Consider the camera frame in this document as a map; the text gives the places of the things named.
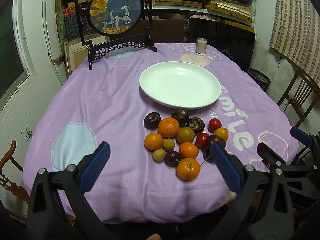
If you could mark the large orange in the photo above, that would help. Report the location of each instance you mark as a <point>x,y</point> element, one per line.
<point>168,127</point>

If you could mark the white leaning board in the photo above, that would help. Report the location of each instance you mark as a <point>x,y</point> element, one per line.
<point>52,42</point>

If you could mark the red cherry tomato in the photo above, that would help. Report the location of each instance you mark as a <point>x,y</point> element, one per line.
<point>202,140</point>
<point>215,125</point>

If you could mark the round deer screen ornament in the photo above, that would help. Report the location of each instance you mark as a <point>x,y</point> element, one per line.
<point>115,10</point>

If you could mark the purple printed tablecloth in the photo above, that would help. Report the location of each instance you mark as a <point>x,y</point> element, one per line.
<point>105,105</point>

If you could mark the window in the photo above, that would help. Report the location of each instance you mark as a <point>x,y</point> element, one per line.
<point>10,62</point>

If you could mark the checked hanging cloth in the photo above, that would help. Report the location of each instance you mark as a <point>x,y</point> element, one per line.
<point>297,17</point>

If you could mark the pale drink can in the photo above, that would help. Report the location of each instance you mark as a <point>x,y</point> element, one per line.
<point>201,46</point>

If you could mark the carved wooden chair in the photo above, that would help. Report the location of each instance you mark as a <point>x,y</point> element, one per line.
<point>10,175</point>

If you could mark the wall socket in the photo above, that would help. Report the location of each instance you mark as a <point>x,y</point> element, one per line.
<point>27,132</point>

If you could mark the wooden slat chair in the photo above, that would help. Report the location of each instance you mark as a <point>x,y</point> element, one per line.
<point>303,92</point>

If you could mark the leaning framed board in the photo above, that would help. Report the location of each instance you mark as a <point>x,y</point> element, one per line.
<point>77,55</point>

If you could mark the small orange with stem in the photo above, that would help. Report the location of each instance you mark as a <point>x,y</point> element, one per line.
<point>188,169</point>

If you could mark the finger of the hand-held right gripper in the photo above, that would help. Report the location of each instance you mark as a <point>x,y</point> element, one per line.
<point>266,152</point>
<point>301,136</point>

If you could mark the white oval plate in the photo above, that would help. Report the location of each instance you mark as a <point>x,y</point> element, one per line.
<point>180,83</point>

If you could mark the small yellow-green fruit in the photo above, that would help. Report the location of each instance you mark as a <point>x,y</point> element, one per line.
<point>159,155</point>
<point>168,144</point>

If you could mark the dark wrinkled fruit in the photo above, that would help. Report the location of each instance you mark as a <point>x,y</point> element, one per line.
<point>180,116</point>
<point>196,125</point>
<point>152,120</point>

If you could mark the patterned fabric boxes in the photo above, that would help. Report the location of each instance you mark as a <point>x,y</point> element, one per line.
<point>71,22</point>

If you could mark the dark purple plum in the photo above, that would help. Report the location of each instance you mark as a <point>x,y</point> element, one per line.
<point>172,158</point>
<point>215,140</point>

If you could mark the person's left hand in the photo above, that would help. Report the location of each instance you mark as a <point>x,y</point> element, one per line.
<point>153,237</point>

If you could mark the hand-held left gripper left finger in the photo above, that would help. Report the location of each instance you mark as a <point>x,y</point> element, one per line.
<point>96,165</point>

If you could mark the black flat panel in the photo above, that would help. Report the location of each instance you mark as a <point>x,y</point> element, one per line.
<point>222,40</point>

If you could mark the black round stool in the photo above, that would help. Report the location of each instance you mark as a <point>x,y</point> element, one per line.
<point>260,77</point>

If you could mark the dark cherry with stem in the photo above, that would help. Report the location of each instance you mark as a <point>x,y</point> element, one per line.
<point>207,154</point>

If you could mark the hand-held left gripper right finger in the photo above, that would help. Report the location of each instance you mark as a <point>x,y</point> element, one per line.
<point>226,166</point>

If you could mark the yellowish orange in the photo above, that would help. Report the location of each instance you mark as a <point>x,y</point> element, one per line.
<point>185,135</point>

